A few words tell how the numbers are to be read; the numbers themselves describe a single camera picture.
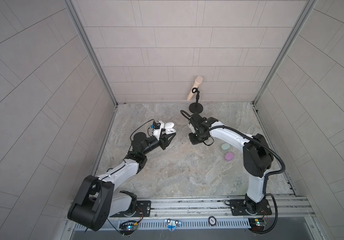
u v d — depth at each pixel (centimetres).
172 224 66
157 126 66
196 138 78
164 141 68
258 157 49
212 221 68
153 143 68
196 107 114
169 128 75
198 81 94
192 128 69
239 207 72
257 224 68
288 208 72
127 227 65
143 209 70
